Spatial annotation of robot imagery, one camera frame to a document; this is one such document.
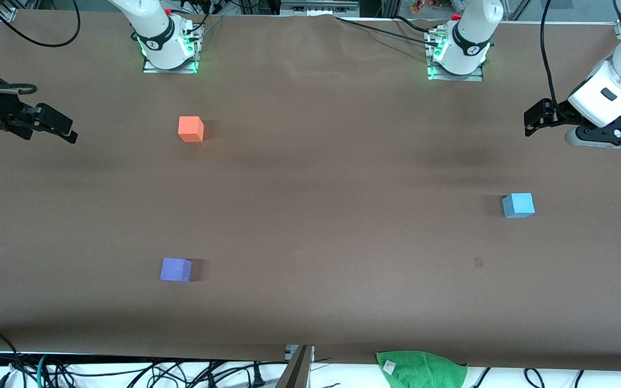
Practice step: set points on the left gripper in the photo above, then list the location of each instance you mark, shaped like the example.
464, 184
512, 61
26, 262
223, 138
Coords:
557, 113

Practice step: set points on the blue block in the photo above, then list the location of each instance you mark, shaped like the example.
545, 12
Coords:
518, 206

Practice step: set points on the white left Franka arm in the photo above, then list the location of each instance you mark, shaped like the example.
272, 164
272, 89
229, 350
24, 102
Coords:
469, 32

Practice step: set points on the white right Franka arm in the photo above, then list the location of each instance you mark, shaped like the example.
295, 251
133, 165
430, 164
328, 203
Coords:
154, 32

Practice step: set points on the orange block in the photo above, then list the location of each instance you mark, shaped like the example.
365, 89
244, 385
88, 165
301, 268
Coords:
190, 129

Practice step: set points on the purple block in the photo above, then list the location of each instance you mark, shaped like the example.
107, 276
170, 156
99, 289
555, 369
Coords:
176, 270

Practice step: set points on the small colourful toys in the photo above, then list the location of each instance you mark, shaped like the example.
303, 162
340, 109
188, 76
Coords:
434, 5

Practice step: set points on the green cloth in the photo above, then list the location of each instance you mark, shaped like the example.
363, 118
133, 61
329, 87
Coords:
421, 371

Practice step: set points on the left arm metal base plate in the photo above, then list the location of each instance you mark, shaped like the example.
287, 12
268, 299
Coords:
475, 76

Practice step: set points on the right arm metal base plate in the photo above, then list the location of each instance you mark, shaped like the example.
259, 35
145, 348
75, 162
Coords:
189, 67

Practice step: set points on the aluminium frame rail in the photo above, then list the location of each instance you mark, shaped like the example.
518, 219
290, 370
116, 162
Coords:
318, 7

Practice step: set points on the grey metal post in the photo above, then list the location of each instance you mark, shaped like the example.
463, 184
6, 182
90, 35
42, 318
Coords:
295, 372

